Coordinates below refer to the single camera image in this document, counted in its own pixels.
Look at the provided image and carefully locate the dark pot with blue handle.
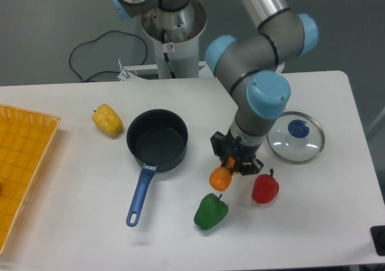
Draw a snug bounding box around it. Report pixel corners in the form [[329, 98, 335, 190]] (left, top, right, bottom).
[[126, 109, 188, 227]]

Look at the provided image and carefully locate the glass lid with blue knob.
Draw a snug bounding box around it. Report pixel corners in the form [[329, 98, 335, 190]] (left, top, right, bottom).
[[266, 111, 325, 164]]

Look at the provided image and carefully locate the yellow woven basket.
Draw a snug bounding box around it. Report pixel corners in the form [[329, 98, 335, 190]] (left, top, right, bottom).
[[1, 105, 61, 252]]

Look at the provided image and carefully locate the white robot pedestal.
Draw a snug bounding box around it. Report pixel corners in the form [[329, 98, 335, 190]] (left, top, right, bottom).
[[117, 0, 285, 81]]

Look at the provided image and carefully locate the black cable on floor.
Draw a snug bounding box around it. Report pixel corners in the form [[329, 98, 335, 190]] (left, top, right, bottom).
[[69, 30, 149, 83]]

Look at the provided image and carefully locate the black object at table edge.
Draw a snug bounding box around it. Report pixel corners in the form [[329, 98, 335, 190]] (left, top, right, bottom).
[[370, 225, 385, 257]]

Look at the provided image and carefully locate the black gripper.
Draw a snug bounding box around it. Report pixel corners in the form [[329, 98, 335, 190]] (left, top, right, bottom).
[[210, 131, 264, 175]]

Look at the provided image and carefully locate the green bell pepper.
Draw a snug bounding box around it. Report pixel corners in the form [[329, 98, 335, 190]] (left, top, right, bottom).
[[193, 193, 229, 231]]

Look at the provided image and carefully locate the long orange bread loaf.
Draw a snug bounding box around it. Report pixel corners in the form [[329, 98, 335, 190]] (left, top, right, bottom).
[[209, 157, 243, 192]]

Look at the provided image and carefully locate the yellow bell pepper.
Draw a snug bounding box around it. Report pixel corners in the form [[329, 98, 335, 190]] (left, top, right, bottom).
[[91, 104, 123, 138]]

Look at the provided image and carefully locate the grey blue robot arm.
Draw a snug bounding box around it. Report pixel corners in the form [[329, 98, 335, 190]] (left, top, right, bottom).
[[112, 0, 319, 175]]

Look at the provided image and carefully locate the red bell pepper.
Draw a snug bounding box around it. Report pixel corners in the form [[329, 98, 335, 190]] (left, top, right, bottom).
[[251, 169, 280, 204]]

